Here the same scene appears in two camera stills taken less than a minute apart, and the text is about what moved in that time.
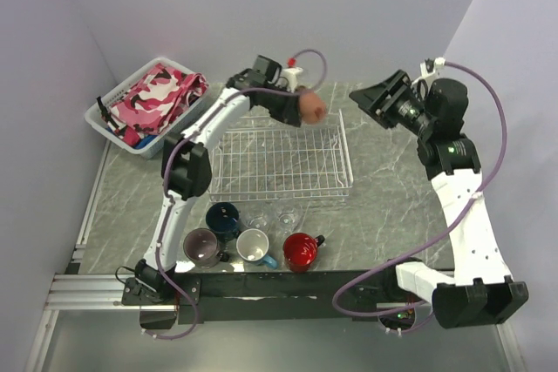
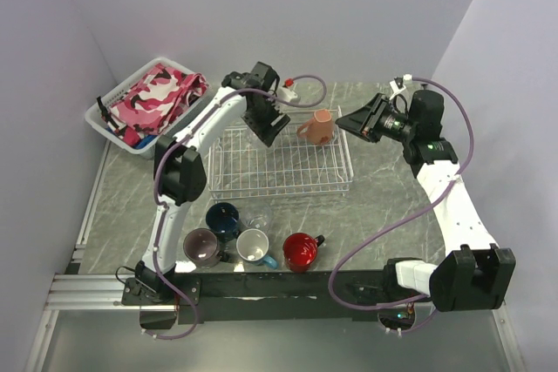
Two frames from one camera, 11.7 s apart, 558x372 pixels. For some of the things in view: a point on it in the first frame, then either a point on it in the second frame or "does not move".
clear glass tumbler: [289, 219] to [252, 142]
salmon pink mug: [313, 110] to [319, 129]
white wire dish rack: [270, 158] does not move
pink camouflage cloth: [159, 98] does not move
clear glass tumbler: [255, 217] does not move
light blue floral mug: [253, 245] does not move
